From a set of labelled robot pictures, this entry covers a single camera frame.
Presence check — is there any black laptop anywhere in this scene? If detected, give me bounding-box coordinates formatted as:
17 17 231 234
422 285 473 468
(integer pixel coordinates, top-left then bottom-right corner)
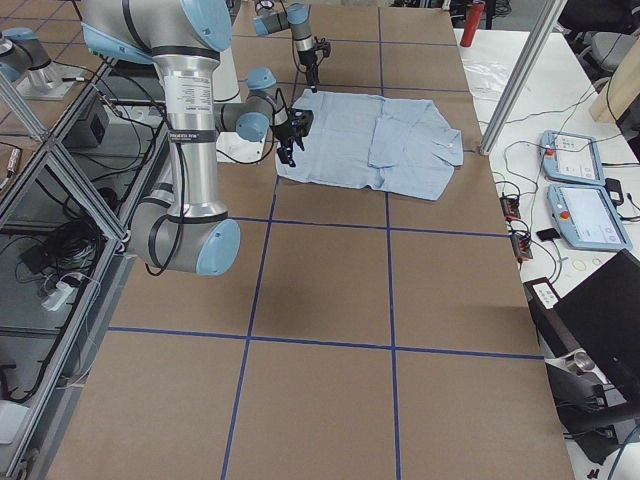
549 248 640 386

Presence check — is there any black office chair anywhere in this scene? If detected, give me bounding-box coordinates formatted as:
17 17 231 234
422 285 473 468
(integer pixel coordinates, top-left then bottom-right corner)
558 0 639 74

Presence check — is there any red bottle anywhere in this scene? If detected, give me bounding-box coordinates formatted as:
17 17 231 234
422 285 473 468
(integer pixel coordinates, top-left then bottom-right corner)
460 0 485 48

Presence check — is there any blue teach pendant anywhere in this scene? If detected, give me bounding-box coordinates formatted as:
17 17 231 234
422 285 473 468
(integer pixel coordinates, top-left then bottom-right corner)
540 130 605 186
547 183 633 252

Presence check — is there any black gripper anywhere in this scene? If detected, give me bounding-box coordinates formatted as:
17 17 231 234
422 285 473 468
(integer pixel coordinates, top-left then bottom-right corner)
272 109 314 167
294 38 331 93

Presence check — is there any white power strip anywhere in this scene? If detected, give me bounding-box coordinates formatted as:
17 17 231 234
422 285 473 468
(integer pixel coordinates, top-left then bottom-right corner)
41 280 75 312

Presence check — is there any grey aluminium frame post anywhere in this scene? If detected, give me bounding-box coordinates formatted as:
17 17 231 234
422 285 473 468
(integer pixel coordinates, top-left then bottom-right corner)
479 0 567 155

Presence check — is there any light blue button-up shirt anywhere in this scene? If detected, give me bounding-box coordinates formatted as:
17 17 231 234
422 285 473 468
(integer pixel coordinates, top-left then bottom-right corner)
275 89 464 201

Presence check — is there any blue teach pendant near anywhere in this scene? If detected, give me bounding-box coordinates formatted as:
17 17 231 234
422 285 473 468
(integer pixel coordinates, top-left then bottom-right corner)
547 183 633 252

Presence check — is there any blue teach pendant far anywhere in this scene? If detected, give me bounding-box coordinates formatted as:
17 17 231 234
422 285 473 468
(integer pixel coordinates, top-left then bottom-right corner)
540 130 605 186

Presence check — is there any clear plastic bag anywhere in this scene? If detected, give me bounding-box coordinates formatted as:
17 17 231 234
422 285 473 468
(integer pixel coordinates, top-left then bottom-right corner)
460 48 516 101

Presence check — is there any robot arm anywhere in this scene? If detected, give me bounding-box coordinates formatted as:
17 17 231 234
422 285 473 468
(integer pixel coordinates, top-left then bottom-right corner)
82 1 313 276
253 1 332 93

